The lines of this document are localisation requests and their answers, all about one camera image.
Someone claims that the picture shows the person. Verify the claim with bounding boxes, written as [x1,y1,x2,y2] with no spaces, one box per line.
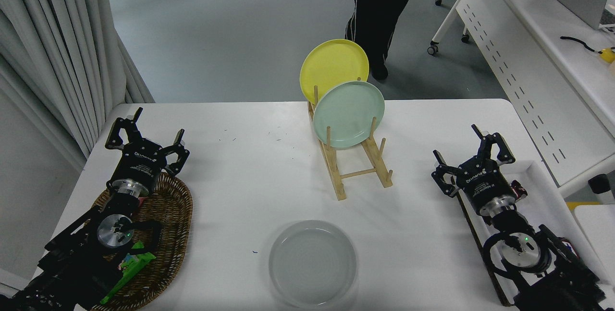
[345,0,423,81]

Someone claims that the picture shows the small white side table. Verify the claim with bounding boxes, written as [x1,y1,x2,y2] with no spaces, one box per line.
[574,204,615,254]

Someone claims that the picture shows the mint green plate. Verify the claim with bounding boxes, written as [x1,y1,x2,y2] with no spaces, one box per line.
[312,80,386,149]

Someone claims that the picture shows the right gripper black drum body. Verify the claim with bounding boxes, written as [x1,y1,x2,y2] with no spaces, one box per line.
[455,157,517,211]

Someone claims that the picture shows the crumpled red brown wrapper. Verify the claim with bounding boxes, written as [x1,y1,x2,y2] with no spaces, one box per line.
[509,180,528,201]

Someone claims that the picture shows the brown wicker basket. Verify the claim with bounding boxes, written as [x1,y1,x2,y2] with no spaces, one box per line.
[90,172,194,311]

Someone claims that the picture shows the wooden plate rack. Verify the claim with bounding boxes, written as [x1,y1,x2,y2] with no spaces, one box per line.
[307,85,394,201]

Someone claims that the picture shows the black cylinder object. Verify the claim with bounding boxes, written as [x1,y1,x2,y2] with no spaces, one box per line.
[589,174,615,204]

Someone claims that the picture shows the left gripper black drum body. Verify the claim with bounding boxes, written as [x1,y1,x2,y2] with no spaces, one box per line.
[111,139,168,191]

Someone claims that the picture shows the white foam tray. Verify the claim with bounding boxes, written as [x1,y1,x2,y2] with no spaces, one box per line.
[454,160,607,308]

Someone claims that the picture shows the grey curtain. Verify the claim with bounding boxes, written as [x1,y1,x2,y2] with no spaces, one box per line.
[0,0,155,172]

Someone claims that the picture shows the white wheeled desk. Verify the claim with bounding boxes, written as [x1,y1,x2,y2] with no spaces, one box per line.
[428,0,615,199]

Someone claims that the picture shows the green snack packet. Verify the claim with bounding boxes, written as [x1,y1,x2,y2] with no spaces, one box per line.
[100,241,157,305]

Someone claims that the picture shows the grey plate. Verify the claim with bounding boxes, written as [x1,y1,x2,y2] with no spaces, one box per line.
[268,220,357,309]

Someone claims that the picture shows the yellow plate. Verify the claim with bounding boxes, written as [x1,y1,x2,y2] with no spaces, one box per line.
[299,38,369,106]

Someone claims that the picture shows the thick black cable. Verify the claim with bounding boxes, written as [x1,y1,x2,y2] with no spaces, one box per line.
[561,36,601,54]

